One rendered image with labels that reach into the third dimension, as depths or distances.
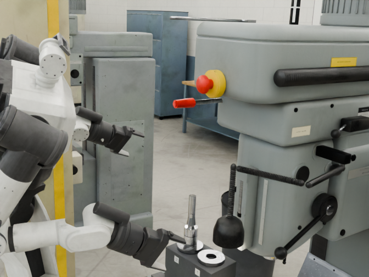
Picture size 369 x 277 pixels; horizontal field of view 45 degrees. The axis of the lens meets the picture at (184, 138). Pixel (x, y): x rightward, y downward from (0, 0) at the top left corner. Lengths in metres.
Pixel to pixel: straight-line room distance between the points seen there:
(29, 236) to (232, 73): 0.64
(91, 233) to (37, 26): 1.62
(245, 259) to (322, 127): 2.34
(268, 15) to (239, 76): 6.24
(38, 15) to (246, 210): 1.79
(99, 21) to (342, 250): 9.52
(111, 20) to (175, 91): 2.97
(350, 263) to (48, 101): 1.06
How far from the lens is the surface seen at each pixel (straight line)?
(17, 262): 1.43
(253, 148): 1.11
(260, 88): 0.91
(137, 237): 1.24
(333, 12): 1.25
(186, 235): 1.53
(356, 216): 1.30
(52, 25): 2.61
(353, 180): 1.23
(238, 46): 0.93
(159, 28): 8.37
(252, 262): 3.34
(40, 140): 1.05
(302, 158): 1.08
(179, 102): 1.04
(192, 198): 1.49
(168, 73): 8.44
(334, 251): 1.63
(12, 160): 1.08
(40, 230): 1.21
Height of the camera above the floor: 1.89
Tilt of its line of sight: 15 degrees down
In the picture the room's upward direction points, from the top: 2 degrees clockwise
